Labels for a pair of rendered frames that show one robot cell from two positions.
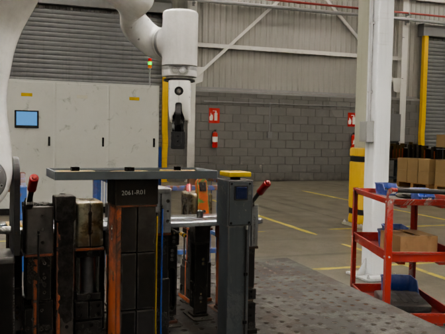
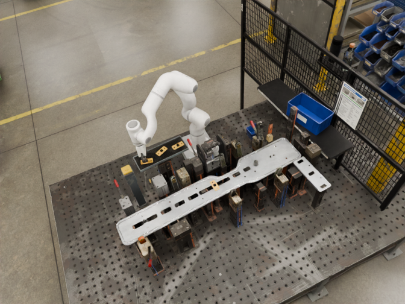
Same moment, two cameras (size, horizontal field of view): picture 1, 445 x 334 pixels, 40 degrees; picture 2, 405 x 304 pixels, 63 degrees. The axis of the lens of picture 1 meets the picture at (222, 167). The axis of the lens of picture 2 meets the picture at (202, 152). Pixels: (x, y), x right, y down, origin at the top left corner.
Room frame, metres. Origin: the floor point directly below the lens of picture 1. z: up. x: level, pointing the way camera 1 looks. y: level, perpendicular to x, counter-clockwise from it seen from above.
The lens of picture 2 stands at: (2.84, 0.53, 2.95)
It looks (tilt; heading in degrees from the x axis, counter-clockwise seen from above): 52 degrees down; 181
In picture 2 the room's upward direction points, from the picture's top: 8 degrees counter-clockwise
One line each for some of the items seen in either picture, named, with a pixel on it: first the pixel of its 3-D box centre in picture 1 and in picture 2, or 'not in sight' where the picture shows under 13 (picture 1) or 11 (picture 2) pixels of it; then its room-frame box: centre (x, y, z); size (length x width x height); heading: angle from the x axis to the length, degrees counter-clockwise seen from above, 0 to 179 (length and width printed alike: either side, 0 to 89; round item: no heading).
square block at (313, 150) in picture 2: not in sight; (309, 162); (1.46, 1.28, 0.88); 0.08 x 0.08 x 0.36; 24
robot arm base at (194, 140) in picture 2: not in sight; (198, 138); (1.10, 0.47, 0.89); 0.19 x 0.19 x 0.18
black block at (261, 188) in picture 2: not in sight; (260, 197); (1.68, 0.87, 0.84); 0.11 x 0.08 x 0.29; 24
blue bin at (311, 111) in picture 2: not in sight; (308, 113); (1.16, 1.33, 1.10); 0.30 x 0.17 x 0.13; 33
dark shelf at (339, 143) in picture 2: not in sight; (301, 114); (1.09, 1.30, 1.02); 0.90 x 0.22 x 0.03; 24
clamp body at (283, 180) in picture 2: not in sight; (279, 190); (1.66, 1.01, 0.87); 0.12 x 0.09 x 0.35; 24
